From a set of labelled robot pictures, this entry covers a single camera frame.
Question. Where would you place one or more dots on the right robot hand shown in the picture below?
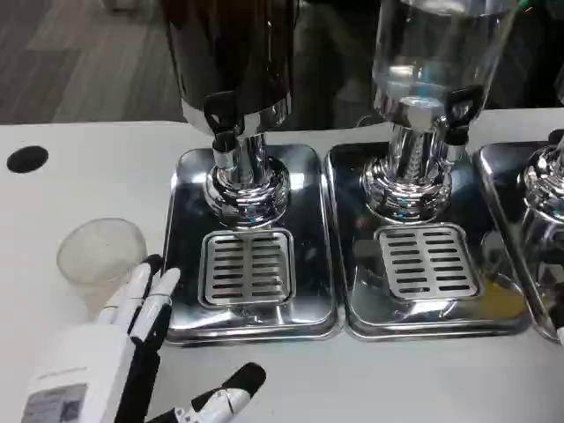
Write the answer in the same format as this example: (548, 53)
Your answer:
(561, 335)

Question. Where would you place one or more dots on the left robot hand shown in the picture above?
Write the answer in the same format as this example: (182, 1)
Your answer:
(83, 352)

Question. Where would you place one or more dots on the clear ribbed glass cup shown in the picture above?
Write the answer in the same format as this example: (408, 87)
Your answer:
(99, 251)

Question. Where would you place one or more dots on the chrome dispenser stand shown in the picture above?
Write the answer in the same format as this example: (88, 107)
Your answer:
(544, 176)

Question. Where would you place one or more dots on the steel drip tray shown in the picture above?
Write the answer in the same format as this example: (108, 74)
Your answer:
(498, 172)
(185, 211)
(348, 211)

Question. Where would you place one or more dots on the black round counter hole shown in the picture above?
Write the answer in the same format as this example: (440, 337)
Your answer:
(27, 159)

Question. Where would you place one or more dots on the black tap of clear dispenser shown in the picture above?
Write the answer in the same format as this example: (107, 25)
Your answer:
(460, 114)

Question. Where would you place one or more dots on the black tap of dark dispenser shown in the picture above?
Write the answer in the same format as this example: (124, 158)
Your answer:
(219, 114)

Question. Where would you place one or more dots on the clear drink dispenser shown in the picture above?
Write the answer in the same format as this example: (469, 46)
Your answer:
(423, 53)

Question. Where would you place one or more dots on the dark drink dispenser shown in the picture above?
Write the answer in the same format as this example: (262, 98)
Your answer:
(229, 57)

